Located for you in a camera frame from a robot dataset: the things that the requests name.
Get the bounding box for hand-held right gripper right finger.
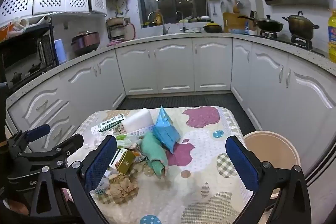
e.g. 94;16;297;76
225;135;312;224

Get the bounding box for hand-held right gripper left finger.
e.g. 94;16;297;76
29;135;117;224

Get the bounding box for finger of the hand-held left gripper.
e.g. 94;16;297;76
39;133;84;169
8;124;51;155

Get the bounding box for white plastic bag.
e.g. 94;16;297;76
91;177;111;195

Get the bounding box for beige trash bin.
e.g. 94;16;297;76
241;130;300;210

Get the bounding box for green fluffy towel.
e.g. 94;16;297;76
139;132;168;178

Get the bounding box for white foam block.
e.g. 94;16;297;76
121;108;153;133

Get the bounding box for olive gold box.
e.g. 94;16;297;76
109;148;135;175

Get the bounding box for crumpled brown paper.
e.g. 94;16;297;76
106;173;139;198

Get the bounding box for green white plastic wrapper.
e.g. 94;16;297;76
115;135;143;148

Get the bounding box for white green carton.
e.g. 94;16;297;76
91;112;132;135

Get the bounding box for patterned tablecloth table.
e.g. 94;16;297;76
69;106;259;224

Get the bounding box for blue snack packet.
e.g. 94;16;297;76
152;105;181;153

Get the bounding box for black microwave oven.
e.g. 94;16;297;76
0;27;58;88

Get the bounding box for blue cup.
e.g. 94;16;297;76
54;39;68;63

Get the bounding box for red brown rice cooker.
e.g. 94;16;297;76
71;31;101;55

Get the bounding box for orange package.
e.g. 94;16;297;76
0;25;16;41

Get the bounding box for plastic wrap roll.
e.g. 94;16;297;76
13;17;30;30

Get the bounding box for foil roll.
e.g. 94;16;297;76
29;15;51;28

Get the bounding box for white kitchen base cabinets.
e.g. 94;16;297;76
5;38;336;177

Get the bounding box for metal pot rack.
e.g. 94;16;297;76
108;25;132;41

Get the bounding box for beige casserole pot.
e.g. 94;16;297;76
106;17;125;26

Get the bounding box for gas stove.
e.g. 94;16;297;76
260;31;315;50

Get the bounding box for yellow black casserole pot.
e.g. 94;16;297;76
203;21;222;33

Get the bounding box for black wok with lid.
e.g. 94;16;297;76
238;15;284;33

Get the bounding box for wooden cutting board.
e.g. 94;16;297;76
223;12;252;30

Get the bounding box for curved steel faucet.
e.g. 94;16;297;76
148;11;168;35

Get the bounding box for bronze stock pot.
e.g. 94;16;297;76
282;11;319;41

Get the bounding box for small steel faucet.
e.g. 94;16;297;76
176;11;188;31

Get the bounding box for yellow oil bottle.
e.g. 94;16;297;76
328;9;336;63

